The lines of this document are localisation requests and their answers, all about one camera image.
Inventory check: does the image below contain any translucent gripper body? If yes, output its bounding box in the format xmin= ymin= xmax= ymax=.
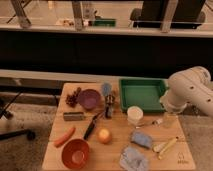
xmin=163 ymin=108 xmax=181 ymax=128

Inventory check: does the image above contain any blue eraser block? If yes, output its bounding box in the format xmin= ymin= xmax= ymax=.
xmin=131 ymin=131 xmax=153 ymax=149

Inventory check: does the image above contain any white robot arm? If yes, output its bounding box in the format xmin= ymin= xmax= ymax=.
xmin=160 ymin=66 xmax=213 ymax=128

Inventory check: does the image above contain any green plastic tray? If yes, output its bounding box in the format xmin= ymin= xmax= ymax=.
xmin=119 ymin=79 xmax=167 ymax=113

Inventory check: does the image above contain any white lidded jar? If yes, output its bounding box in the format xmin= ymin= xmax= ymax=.
xmin=127 ymin=106 xmax=143 ymax=126

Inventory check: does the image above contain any blue crumpled cloth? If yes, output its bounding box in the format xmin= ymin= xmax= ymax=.
xmin=119 ymin=146 xmax=149 ymax=171

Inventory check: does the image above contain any blue round brush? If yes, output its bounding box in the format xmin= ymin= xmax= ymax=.
xmin=101 ymin=83 xmax=112 ymax=97

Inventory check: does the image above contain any purple bowl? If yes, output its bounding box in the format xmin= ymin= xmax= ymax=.
xmin=77 ymin=89 xmax=101 ymax=110

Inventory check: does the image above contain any wooden board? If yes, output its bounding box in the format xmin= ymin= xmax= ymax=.
xmin=42 ymin=83 xmax=196 ymax=171

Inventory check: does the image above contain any black office chair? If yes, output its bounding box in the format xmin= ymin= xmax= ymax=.
xmin=130 ymin=0 xmax=206 ymax=29

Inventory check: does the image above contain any bunch of dark grapes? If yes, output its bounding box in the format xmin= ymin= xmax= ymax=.
xmin=65 ymin=87 xmax=81 ymax=107

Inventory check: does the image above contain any orange carrot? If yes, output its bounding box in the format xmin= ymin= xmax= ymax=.
xmin=54 ymin=127 xmax=76 ymax=148

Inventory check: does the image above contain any red bowl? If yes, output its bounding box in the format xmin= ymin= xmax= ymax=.
xmin=61 ymin=139 xmax=90 ymax=169

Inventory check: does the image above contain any green box behind glass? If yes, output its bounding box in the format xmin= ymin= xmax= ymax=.
xmin=93 ymin=19 xmax=116 ymax=27

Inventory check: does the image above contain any black chair base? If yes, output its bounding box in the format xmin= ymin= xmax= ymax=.
xmin=0 ymin=92 xmax=36 ymax=141

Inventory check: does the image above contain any black handled knife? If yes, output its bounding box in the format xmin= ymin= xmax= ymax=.
xmin=83 ymin=113 xmax=102 ymax=140

